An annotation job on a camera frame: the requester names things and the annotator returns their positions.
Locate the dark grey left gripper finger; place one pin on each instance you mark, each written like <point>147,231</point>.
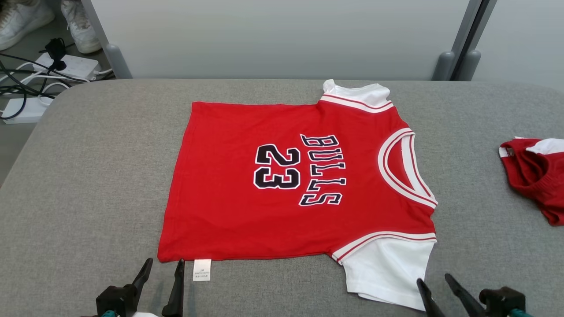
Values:
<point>142,281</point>
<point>176,299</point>

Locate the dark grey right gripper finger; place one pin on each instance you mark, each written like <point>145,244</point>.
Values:
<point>469,306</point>
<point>429,308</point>

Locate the red white basketball jersey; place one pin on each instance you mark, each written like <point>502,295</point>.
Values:
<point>229,198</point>

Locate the red white basketball shorts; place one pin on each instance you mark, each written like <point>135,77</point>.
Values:
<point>537,180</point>

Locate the white power strip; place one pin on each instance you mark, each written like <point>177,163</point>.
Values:
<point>79,67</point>
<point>22,112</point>

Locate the grey partition foot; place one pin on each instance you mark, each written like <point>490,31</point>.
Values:
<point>444,66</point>
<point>116,61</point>
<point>470,66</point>

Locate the black power plug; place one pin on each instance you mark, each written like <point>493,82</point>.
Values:
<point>56,50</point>

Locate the white sneaker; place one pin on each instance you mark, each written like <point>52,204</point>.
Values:
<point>22,22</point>
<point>81,31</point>

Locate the white partition panel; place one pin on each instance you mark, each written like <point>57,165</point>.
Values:
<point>273,35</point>
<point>524,35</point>

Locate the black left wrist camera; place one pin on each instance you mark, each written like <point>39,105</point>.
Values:
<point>115,301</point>

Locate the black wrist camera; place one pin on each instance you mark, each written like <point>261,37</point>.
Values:
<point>115,301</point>
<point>502,301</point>

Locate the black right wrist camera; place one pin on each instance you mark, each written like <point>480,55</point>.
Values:
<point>502,301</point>

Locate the grey metal partition post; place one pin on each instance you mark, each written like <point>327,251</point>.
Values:
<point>476,26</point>

